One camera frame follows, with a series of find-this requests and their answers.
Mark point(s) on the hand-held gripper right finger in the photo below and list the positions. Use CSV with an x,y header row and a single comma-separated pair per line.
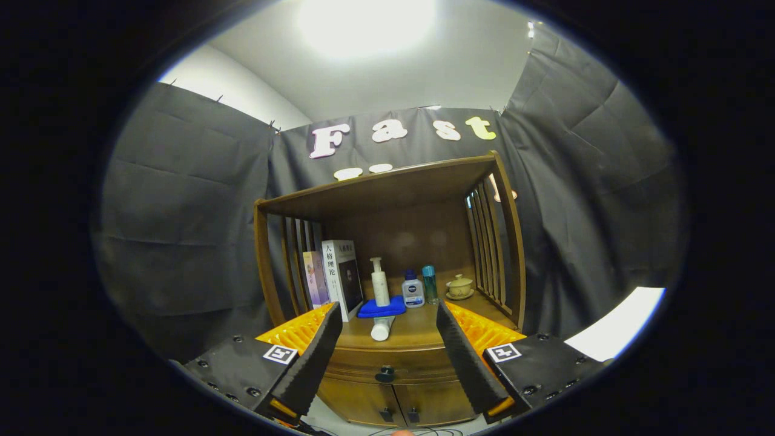
x,y
466,363

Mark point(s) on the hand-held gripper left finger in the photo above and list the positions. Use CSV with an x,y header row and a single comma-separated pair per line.
x,y
313,366

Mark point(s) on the brown wooden drawer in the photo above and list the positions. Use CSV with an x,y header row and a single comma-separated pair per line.
x,y
412,363

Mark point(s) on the black drawer knob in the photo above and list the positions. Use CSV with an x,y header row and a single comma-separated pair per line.
x,y
385,374

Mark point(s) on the white cleanser tube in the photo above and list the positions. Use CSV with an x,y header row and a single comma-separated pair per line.
x,y
381,329

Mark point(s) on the wooden cabinet door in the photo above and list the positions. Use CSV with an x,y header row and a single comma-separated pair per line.
x,y
357,399
442,402

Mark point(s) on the wooden countertop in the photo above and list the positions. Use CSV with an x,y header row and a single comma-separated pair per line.
x,y
418,330

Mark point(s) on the brown wooden cabinet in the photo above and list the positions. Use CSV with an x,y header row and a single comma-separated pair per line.
x,y
387,188

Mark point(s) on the yellow lidded teacup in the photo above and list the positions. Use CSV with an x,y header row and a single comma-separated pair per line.
x,y
460,287

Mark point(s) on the slim teal bottle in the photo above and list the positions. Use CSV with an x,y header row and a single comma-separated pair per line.
x,y
430,287

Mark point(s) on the purple book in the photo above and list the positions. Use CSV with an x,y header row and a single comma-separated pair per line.
x,y
316,281

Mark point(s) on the white bottle with blue pump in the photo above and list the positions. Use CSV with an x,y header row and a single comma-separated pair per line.
x,y
413,293

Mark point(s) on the blue folded cloth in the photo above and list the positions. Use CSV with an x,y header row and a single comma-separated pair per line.
x,y
381,310

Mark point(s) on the thick white book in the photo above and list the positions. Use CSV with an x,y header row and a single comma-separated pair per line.
x,y
336,278

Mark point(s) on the white flat panel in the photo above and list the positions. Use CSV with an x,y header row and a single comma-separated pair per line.
x,y
617,324

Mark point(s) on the black backdrop cloth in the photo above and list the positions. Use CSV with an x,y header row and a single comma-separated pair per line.
x,y
181,230

